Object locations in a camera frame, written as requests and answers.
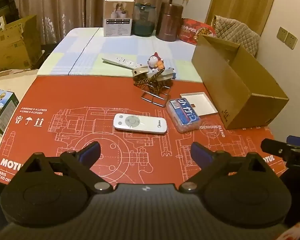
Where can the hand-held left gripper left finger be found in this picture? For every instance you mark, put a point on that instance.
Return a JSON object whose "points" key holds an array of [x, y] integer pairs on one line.
{"points": [[90, 152]]}

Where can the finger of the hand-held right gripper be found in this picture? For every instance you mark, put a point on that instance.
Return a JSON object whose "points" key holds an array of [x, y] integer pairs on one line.
{"points": [[299, 142], [274, 147]]}

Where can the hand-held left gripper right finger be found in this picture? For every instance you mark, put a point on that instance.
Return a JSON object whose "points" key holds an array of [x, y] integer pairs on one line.
{"points": [[201, 152]]}

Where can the blue-label clear plastic box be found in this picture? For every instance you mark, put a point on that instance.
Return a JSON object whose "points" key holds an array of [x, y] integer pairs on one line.
{"points": [[185, 115]]}

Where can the brown cardboard box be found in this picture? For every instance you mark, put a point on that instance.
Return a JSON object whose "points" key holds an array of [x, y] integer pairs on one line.
{"points": [[225, 80]]}

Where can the beige plug adapter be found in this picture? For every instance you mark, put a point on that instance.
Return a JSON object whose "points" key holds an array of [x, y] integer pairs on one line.
{"points": [[139, 72]]}

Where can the long white remote control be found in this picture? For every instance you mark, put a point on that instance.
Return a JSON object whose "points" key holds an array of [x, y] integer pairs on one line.
{"points": [[118, 60]]}

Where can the red cat figurine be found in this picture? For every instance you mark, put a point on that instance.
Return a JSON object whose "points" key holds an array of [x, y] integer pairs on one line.
{"points": [[155, 61]]}

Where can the red printed table mat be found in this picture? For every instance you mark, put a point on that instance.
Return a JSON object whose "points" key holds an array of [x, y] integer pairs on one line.
{"points": [[90, 105]]}

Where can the white oval remote control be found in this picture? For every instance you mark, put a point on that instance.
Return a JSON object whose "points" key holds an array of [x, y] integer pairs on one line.
{"points": [[140, 123]]}

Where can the green printed box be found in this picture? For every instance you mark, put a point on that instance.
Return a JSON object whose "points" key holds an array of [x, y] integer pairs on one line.
{"points": [[2, 110]]}

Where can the pastel plaid tablecloth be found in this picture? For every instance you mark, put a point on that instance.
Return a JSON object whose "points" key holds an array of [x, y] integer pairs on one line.
{"points": [[90, 50]]}

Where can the chair with quilted cover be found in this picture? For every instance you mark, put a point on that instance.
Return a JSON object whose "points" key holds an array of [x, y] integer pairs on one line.
{"points": [[237, 32]]}

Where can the red instant food bowl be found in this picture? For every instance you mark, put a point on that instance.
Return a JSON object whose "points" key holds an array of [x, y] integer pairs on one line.
{"points": [[192, 31]]}

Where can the printed cardboard carton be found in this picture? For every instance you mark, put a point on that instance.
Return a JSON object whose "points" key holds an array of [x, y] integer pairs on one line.
{"points": [[17, 45]]}

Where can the brown thermos container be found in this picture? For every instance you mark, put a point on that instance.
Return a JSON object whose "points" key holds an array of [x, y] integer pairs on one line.
{"points": [[168, 21]]}

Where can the white product box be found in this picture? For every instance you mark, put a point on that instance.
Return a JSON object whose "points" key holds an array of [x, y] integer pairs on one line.
{"points": [[118, 17]]}

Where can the glass jar with dark lid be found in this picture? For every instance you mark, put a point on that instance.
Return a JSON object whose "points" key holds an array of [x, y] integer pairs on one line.
{"points": [[143, 20]]}

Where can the brown patterned curtains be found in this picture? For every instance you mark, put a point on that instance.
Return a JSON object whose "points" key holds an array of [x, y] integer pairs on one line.
{"points": [[72, 2]]}

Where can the beige wall socket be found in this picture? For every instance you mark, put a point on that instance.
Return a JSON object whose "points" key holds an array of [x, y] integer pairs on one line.
{"points": [[281, 33], [291, 40]]}

